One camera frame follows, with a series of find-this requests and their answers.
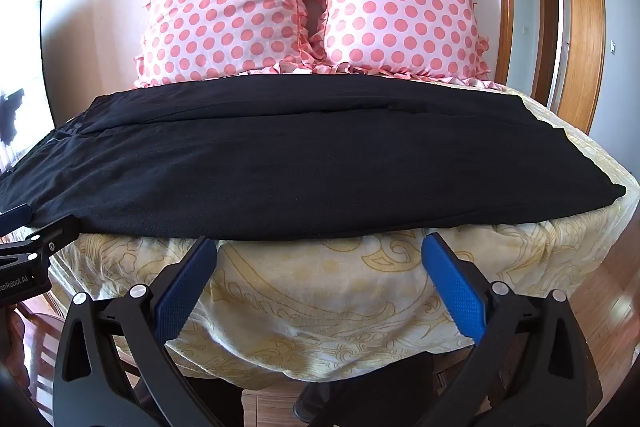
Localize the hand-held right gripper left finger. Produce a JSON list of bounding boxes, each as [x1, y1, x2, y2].
[[50, 236, 218, 427]]

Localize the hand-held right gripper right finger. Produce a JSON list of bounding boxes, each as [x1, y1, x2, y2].
[[421, 232, 603, 427]]

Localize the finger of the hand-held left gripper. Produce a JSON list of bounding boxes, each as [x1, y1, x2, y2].
[[0, 215, 81, 275], [0, 203, 34, 233]]

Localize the black pants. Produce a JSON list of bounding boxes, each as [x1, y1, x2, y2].
[[0, 74, 627, 242]]

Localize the wooden chair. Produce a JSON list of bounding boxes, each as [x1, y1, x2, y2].
[[14, 297, 68, 427]]

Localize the yellow patterned bedspread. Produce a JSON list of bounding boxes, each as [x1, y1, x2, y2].
[[50, 77, 640, 392]]

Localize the dark wooden door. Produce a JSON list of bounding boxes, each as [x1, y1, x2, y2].
[[531, 0, 559, 108]]

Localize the pink polka dot pillow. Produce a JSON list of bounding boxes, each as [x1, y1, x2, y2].
[[305, 0, 493, 82], [134, 0, 328, 88]]

